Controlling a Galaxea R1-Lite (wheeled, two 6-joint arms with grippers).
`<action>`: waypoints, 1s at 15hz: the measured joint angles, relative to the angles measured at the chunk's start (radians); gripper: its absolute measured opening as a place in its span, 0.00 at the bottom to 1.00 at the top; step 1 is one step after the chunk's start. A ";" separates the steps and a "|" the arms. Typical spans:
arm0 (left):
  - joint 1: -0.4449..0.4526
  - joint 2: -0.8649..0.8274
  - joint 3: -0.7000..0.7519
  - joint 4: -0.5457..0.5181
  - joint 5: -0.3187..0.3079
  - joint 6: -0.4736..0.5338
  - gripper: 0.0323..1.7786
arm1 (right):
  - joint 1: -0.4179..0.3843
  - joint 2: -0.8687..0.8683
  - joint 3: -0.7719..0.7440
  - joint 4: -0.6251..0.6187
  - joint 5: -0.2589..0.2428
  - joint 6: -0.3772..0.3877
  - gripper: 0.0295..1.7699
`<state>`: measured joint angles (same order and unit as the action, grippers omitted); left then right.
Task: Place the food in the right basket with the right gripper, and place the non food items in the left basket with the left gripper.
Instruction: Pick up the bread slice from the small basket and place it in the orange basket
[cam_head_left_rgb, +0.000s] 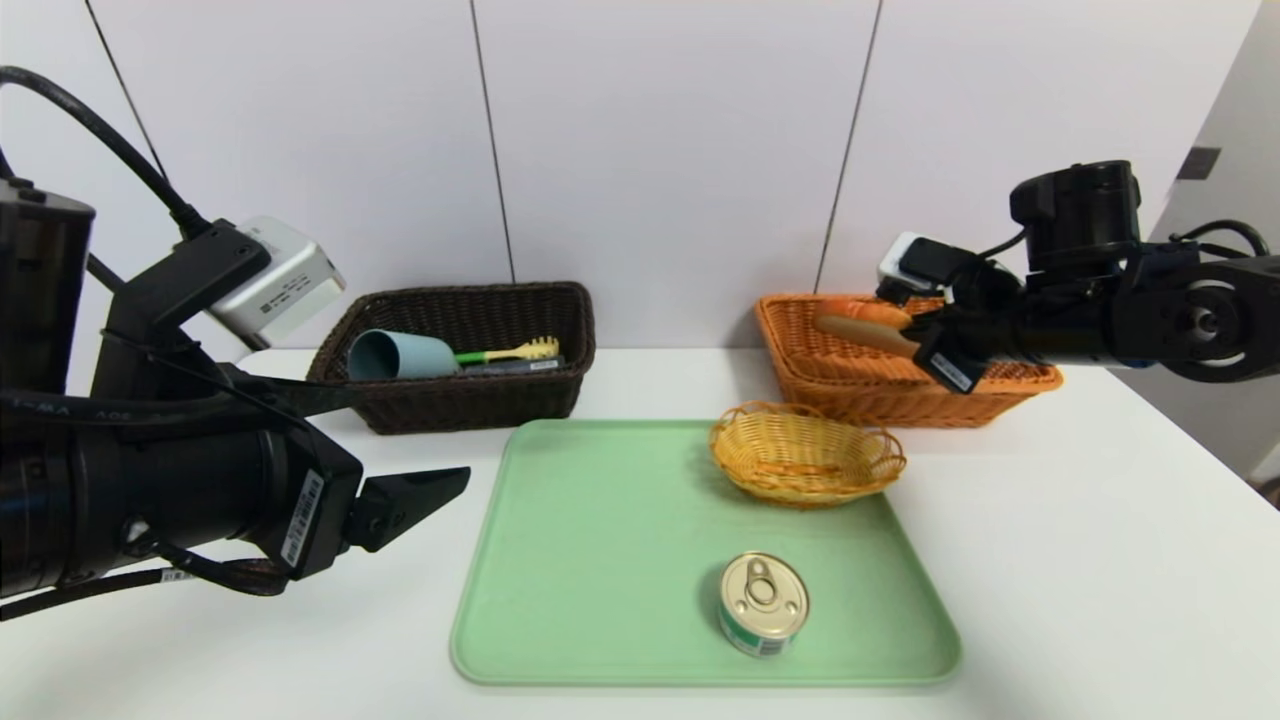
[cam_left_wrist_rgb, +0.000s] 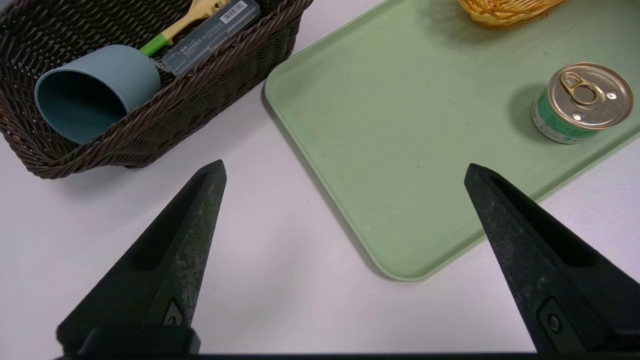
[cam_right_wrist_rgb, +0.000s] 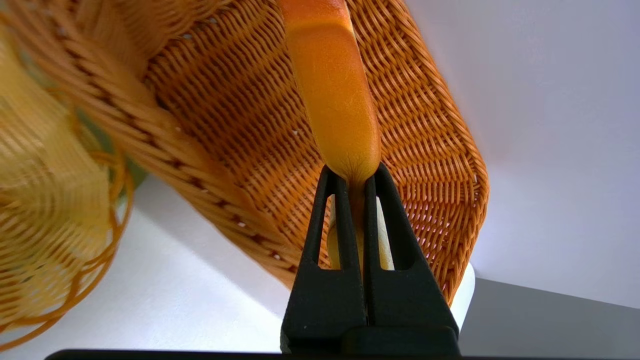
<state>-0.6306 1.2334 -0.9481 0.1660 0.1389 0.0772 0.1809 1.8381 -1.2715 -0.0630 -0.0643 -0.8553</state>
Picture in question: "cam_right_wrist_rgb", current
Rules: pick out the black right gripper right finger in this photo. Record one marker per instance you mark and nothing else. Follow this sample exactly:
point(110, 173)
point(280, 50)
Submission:
point(405, 295)

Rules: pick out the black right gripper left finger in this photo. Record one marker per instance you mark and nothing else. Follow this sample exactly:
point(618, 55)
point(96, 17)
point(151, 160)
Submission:
point(325, 300)

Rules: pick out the white bread slice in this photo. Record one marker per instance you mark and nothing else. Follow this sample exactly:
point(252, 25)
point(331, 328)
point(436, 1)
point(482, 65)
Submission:
point(335, 100)

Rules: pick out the large orange wicker basket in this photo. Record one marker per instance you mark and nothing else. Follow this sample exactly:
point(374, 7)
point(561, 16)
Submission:
point(240, 100)

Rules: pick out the small round orange wicker basket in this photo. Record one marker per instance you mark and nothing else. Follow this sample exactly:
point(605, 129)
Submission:
point(45, 200)

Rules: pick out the light green plastic tray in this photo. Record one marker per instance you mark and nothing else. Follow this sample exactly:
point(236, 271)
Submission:
point(136, 172)

